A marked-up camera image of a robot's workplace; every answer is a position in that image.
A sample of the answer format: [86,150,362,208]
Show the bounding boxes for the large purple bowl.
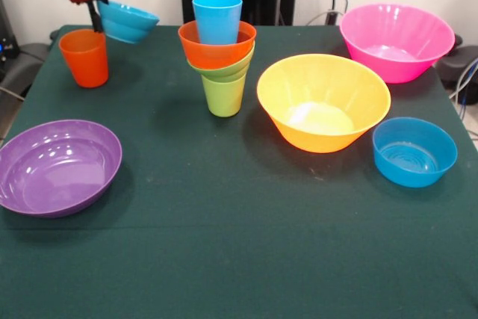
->
[0,119,123,219]

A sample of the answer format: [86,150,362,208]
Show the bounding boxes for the black equipment base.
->
[435,33,478,90]

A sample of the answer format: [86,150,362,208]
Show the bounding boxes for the grey cable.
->
[447,55,478,111]

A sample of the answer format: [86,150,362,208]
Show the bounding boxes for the green plastic cup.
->
[201,73,247,117]

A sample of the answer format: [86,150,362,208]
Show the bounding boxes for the green stepped bowl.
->
[186,41,256,83]

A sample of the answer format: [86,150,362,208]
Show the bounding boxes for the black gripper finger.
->
[86,0,104,33]

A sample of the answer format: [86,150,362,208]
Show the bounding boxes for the light blue stepped bowl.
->
[96,0,161,45]

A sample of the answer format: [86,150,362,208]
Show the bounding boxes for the orange plastic cup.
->
[58,28,110,90]

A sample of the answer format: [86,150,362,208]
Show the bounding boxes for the orange round bowl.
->
[178,19,258,70]

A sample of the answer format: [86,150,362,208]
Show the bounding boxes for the large yellow-orange bowl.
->
[256,53,392,154]

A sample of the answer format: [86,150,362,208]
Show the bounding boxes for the dark green tablecloth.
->
[0,24,478,319]

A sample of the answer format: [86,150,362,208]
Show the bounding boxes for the white cable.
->
[304,10,343,25]

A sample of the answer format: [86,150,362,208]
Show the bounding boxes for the black computer case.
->
[0,0,20,81]

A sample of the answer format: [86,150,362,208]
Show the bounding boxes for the blue plastic cup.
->
[191,0,243,45]

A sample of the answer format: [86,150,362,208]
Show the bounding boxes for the large pink bowl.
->
[338,2,456,84]

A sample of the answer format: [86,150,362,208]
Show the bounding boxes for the blue round bowl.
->
[372,117,459,188]

